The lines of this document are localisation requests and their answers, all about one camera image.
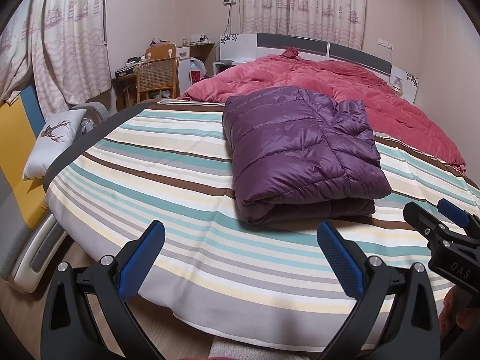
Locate purple down jacket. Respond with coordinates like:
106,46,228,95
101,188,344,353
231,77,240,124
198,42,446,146
222,86,391,224

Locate right hand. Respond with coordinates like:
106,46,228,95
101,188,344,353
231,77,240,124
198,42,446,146
439,286,479,337

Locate yellow grey sofa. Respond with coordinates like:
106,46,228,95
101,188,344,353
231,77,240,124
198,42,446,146
0,84,110,295

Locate pink red quilt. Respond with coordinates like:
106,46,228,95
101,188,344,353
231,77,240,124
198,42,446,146
181,48,466,173

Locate striped bed sheet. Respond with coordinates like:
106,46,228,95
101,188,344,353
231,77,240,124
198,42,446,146
44,98,480,353

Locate deer print pillow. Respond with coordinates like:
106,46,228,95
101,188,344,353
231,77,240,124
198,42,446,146
22,109,86,180

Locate patterned curtain by bedhead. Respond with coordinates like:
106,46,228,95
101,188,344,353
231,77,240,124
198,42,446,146
241,0,367,50

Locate wooden desk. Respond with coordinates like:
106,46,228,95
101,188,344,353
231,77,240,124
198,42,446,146
112,37,215,110

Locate white grey headboard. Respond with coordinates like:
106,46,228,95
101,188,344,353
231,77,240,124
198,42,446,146
214,33,418,104

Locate white nightstand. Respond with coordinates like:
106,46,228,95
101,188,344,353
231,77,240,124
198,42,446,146
213,60,238,76

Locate wooden rattan chair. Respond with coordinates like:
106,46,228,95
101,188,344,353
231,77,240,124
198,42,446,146
136,58,179,102

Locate patterned curtain side window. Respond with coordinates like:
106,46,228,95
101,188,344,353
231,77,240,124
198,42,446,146
1,0,112,118

